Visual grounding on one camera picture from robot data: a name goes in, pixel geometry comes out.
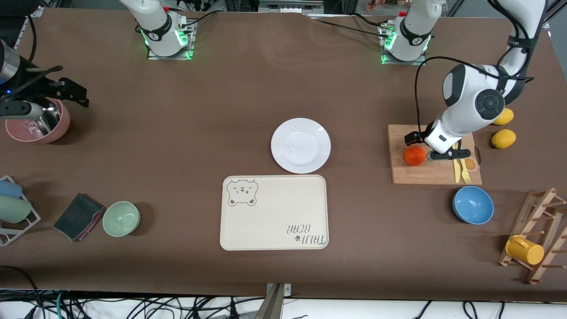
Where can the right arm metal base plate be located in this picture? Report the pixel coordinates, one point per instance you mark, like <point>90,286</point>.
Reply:
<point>170,57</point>

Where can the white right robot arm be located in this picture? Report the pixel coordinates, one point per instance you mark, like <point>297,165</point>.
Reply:
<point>159,31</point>

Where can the yellow plastic fork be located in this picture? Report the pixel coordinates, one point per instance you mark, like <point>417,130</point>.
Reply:
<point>465,173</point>

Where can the pale green cup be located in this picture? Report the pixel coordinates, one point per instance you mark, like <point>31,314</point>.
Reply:
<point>13,209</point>

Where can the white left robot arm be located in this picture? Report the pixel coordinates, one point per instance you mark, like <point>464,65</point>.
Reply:
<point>469,88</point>

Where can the wooden mug rack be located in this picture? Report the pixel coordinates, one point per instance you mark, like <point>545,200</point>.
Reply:
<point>530,223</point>

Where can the dark grey folded cloth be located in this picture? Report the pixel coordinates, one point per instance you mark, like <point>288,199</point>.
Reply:
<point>77,215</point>

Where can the metal scoop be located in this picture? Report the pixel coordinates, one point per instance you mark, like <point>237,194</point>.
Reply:
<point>51,120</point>

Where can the wooden cutting board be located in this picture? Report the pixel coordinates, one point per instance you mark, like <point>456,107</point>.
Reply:
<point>407,175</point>

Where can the yellow mug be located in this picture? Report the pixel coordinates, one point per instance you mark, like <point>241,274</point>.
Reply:
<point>527,252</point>

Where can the pale green bowl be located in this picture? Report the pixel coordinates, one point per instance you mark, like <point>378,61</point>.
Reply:
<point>121,219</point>

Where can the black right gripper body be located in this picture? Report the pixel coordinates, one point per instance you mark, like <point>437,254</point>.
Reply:
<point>36,85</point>

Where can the orange mandarin fruit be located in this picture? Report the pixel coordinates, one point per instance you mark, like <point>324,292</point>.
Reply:
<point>415,157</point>

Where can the aluminium corner bracket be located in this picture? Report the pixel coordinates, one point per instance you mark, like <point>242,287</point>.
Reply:
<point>35,12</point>

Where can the metal camera mount strut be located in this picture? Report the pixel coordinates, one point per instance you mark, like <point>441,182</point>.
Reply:
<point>274,305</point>

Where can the yellow lemon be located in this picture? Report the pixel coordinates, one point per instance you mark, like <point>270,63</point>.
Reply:
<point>506,117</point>
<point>503,138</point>

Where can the white round plate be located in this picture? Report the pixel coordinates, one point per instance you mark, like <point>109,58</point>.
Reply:
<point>301,146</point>

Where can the cream bear print tray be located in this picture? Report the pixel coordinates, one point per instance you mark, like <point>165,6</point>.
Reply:
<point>274,217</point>

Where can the blue bowl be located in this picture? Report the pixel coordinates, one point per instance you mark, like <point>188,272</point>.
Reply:
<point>473,205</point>

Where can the pale blue cup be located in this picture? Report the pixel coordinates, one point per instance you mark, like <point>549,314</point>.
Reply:
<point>9,189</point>

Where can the orange slice tag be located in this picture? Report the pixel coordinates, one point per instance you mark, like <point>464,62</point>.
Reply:
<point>472,165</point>

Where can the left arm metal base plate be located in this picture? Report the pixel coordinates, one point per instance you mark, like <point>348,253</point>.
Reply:
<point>405,63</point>

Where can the pink bowl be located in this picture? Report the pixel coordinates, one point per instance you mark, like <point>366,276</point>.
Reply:
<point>60,128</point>

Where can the aluminium frame block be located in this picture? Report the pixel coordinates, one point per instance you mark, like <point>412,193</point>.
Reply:
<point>288,6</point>

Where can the brown table cover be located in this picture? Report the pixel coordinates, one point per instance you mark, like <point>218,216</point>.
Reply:
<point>177,133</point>

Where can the yellow plastic knife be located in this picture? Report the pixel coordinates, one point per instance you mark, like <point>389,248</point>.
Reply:
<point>456,170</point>

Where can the aluminium corner profile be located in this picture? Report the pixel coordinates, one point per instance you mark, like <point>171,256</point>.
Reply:
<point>547,20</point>

